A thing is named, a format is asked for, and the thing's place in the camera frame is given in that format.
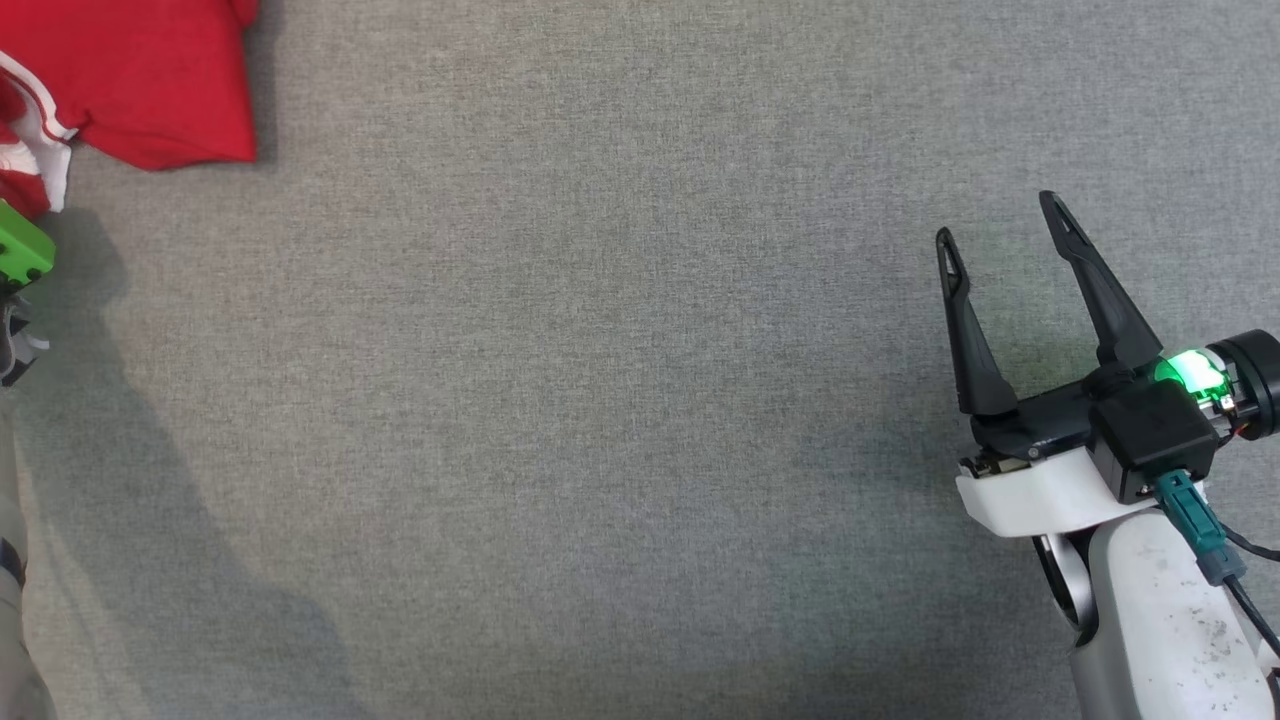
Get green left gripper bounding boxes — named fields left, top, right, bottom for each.
left=0, top=198, right=57, bottom=293

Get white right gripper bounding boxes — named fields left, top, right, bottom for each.
left=936, top=191, right=1167, bottom=539

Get red shorts with white trim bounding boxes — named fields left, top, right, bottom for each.
left=0, top=0, right=259, bottom=219

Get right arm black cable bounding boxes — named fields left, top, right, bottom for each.
left=1155, top=470, right=1280, bottom=656

